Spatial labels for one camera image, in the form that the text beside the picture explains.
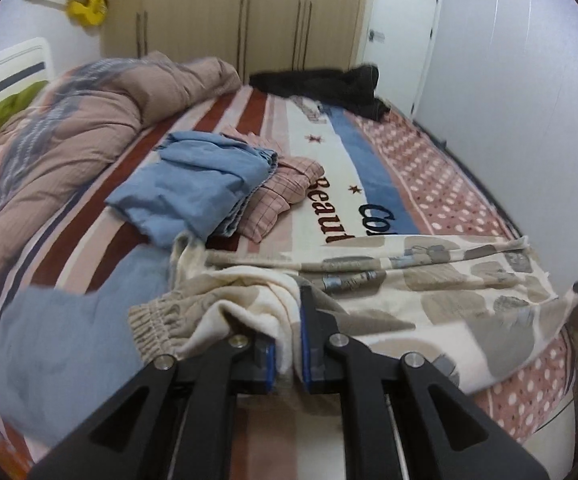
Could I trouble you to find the cream patterned fleece pants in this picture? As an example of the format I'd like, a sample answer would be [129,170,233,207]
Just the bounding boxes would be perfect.
[128,235,578,393]

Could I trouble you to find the black clothing pile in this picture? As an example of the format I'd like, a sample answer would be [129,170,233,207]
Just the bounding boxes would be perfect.
[249,64,390,122]

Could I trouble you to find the folded blue garment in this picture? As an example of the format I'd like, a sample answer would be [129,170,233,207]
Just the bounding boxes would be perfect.
[106,131,278,248]

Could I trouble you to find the striped dotted plush blanket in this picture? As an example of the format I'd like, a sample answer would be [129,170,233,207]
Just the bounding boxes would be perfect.
[0,87,574,479]

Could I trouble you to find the pink grey rumpled duvet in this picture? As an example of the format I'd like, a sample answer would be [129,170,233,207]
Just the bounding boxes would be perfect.
[0,52,241,278]

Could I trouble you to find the pink plaid folded garment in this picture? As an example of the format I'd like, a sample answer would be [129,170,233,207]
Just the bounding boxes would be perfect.
[222,126,325,243]

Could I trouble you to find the green cloth item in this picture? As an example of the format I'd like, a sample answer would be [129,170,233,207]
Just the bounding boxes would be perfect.
[0,80,49,128]

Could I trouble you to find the white bed headboard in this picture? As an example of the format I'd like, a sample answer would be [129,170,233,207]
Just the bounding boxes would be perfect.
[0,37,54,102]

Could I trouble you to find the white door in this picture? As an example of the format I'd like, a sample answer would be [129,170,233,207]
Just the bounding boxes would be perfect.
[355,0,442,118]

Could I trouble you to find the yellow toy guitar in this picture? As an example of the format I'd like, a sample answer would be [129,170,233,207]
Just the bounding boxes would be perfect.
[65,0,108,27]

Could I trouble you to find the beige wooden wardrobe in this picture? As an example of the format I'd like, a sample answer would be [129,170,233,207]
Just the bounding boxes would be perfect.
[101,0,365,79]

